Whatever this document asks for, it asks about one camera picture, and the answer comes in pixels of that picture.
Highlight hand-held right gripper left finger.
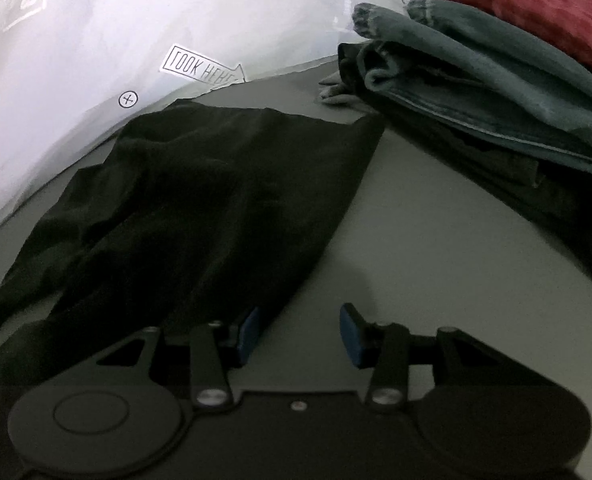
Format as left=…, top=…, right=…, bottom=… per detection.
left=94, top=306, right=263, bottom=411

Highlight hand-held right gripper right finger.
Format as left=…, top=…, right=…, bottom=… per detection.
left=339, top=302, right=512, bottom=415

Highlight black cloth garment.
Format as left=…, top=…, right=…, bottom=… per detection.
left=0, top=99, right=387, bottom=386

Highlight folded dark garment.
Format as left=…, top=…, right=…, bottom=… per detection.
left=337, top=41, right=592, bottom=291

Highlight folded teal jeans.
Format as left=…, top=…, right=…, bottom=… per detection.
left=352, top=0, right=592, bottom=182

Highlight red textured cloth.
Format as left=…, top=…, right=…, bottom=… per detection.
left=411, top=0, right=592, bottom=87

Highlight white arrow wall sticker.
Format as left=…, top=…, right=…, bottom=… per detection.
left=160, top=44, right=247, bottom=85

